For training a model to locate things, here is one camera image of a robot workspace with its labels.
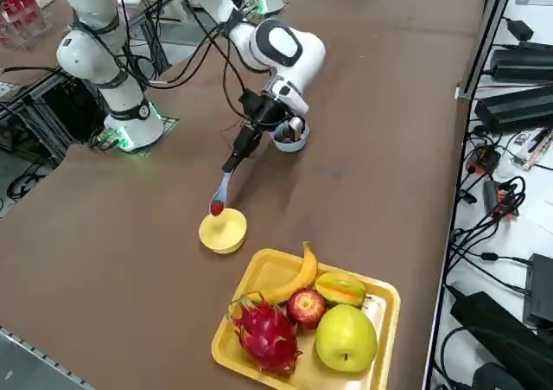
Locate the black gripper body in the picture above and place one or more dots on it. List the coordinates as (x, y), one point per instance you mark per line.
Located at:
(263, 113)

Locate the light blue plastic spoon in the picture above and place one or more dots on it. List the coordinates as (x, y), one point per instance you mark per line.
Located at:
(222, 189)

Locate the red toy strawberry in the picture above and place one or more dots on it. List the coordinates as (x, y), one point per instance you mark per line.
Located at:
(216, 208)

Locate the small blue bowl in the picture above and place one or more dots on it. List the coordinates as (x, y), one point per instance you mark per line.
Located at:
(294, 147)

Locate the small yellow bowl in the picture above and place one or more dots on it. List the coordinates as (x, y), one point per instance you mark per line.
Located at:
(224, 234)

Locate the yellow plastic tray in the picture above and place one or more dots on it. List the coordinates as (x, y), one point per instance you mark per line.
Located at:
(268, 264)

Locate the yellow banana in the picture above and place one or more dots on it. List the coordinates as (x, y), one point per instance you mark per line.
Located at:
(298, 277)

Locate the yellow green starfruit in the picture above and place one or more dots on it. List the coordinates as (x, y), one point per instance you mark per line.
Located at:
(341, 288)

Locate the red apple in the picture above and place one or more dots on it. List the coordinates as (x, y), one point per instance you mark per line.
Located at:
(307, 308)

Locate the pink dragon fruit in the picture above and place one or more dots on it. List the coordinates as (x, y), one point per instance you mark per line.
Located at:
(268, 336)

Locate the green apple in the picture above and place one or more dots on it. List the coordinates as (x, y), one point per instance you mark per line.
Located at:
(345, 338)

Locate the red black electronic device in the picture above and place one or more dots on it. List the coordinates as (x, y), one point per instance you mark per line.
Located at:
(484, 158)

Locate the long black power supply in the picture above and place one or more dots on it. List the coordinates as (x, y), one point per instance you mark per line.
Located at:
(514, 106)
(523, 65)

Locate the orange black electronic device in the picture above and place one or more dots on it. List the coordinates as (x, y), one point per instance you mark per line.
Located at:
(501, 204)

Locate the clear acrylic rack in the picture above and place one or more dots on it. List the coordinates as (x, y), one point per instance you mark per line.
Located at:
(17, 9)

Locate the bare circuit board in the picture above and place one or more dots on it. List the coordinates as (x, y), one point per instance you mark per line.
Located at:
(529, 148)

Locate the small black adapter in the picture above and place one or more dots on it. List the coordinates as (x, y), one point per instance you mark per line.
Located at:
(520, 29)

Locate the large black case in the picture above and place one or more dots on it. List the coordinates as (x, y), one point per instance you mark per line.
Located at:
(497, 334)

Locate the black box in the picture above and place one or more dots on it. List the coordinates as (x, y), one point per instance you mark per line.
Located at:
(540, 290)

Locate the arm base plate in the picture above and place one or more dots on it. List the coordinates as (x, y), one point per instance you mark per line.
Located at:
(283, 8)
(168, 124)

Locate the aluminium camera post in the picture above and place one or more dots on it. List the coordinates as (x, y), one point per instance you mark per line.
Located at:
(484, 40)

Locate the aluminium rail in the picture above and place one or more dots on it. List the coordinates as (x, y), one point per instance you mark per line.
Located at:
(26, 355)

